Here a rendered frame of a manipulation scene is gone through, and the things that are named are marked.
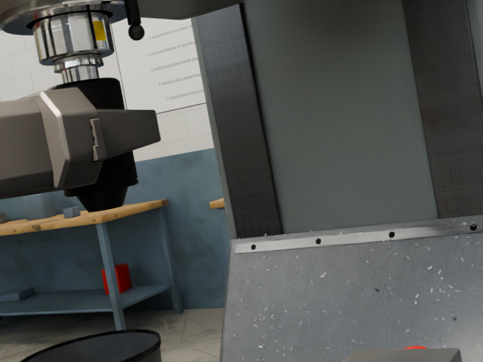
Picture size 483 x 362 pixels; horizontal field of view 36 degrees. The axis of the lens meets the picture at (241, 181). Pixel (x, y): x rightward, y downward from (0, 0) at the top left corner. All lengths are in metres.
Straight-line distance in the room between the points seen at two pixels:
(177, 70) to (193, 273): 1.55
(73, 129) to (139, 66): 5.46
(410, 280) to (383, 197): 0.09
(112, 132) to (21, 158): 0.07
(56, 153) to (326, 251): 0.45
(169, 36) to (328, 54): 4.90
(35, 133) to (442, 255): 0.46
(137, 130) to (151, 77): 5.33
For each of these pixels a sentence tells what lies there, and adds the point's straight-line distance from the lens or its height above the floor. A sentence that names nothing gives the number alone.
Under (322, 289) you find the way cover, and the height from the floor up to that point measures 1.04.
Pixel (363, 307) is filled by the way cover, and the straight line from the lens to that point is 0.77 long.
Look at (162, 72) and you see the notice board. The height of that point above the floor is 1.83.
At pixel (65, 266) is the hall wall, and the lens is 6.67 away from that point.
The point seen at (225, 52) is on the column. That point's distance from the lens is 0.85.
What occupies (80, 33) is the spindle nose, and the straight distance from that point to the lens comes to 0.47.
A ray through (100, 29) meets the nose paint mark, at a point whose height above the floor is 1.29.
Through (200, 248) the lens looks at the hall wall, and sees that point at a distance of 5.70.
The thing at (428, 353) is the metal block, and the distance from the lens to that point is 0.42.
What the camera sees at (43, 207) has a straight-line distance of 6.25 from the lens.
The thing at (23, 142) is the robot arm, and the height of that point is 1.23.
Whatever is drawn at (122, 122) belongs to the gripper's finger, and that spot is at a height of 1.23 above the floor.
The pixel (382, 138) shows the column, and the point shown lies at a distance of 0.78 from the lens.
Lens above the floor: 1.21
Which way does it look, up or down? 3 degrees down
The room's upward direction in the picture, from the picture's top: 10 degrees counter-clockwise
